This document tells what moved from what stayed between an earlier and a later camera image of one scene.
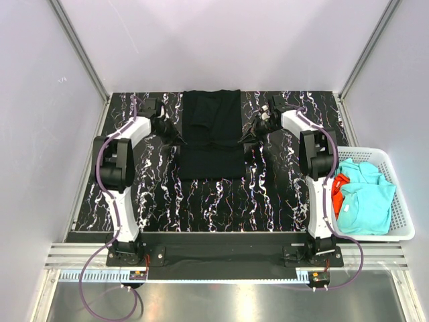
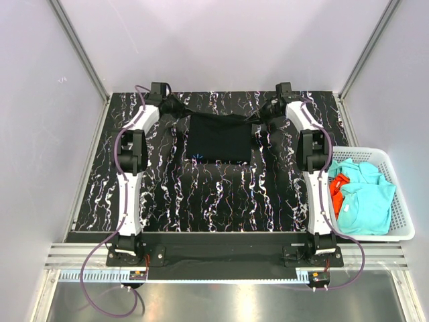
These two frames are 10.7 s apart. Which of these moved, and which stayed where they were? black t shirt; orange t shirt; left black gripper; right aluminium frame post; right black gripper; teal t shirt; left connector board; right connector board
Moved: left black gripper; right black gripper; black t shirt
Stayed: right connector board; left connector board; right aluminium frame post; orange t shirt; teal t shirt
